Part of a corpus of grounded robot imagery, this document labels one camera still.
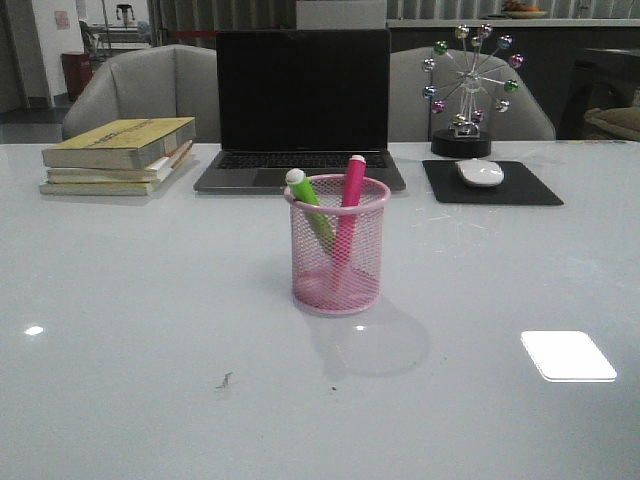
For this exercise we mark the pink highlighter pen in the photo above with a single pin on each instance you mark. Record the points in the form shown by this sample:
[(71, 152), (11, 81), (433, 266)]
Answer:
[(353, 183)]

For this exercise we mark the pink mesh pen holder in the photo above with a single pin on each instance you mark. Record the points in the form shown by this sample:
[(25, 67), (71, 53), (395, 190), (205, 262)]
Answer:
[(313, 234)]

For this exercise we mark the grey laptop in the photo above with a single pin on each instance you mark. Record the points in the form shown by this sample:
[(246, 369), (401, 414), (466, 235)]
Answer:
[(308, 99)]

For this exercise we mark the black mouse pad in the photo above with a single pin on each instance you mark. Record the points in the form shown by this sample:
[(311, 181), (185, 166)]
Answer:
[(521, 187)]

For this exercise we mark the white computer mouse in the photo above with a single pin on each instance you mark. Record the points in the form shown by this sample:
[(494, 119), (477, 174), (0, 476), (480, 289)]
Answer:
[(479, 173)]

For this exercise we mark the middle book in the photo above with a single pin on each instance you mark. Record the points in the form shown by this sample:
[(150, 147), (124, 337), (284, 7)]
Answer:
[(156, 172)]

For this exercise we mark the grey armchair right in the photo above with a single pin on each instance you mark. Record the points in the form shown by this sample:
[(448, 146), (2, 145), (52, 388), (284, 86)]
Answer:
[(510, 116)]

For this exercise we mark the grey armchair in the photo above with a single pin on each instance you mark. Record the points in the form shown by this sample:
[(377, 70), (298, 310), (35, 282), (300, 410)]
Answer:
[(167, 81), (510, 116)]

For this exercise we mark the grey armchair left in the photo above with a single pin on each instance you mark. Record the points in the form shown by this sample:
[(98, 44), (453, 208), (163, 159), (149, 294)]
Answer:
[(167, 81)]

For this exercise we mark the top yellow book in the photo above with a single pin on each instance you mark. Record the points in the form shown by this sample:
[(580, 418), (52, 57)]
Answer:
[(122, 144)]

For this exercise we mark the bottom book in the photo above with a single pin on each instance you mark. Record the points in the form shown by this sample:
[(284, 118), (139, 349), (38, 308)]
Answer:
[(100, 189)]

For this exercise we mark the ferris wheel desk ornament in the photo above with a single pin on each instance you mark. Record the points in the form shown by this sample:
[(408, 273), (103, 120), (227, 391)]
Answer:
[(463, 137)]

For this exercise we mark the white box behind laptop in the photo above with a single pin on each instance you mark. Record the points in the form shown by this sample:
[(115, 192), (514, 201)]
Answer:
[(341, 15)]

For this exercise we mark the dark counter cabinet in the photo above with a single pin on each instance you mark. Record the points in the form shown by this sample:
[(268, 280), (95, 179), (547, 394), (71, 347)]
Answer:
[(542, 52)]

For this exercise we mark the red trash bin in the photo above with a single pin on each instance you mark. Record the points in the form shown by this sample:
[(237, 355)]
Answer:
[(77, 72)]

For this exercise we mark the fruit bowl on counter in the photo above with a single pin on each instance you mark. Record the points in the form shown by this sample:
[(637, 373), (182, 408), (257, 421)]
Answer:
[(519, 10)]

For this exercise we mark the dark side table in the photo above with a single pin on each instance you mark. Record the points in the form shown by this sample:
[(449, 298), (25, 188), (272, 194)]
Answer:
[(600, 78)]

